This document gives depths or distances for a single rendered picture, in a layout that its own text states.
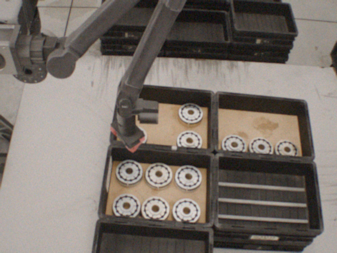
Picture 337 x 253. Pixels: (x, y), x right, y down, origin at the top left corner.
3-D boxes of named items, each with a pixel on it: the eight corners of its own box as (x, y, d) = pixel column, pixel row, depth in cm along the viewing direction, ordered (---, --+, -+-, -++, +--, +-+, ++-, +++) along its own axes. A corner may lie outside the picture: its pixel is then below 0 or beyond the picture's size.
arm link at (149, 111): (121, 81, 129) (119, 99, 122) (159, 82, 129) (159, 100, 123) (122, 111, 137) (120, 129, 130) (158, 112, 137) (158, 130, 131)
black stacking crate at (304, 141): (210, 167, 171) (214, 152, 162) (211, 108, 188) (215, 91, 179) (305, 174, 172) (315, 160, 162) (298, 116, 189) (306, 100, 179)
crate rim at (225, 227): (212, 230, 146) (213, 227, 144) (213, 155, 163) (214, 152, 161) (322, 236, 147) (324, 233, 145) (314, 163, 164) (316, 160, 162)
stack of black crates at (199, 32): (162, 76, 284) (165, 39, 256) (163, 44, 301) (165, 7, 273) (222, 79, 286) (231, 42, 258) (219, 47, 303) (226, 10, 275)
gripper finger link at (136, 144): (132, 136, 149) (132, 120, 141) (145, 150, 146) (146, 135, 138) (117, 146, 146) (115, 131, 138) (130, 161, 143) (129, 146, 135)
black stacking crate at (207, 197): (100, 229, 154) (97, 217, 144) (110, 159, 171) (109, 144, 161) (208, 238, 154) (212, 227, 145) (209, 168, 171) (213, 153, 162)
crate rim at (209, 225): (97, 220, 146) (96, 217, 144) (109, 146, 163) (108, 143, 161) (212, 230, 146) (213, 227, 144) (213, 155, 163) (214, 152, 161)
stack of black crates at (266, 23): (222, 79, 286) (234, 30, 249) (219, 47, 303) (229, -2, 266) (280, 82, 288) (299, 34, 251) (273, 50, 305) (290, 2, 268)
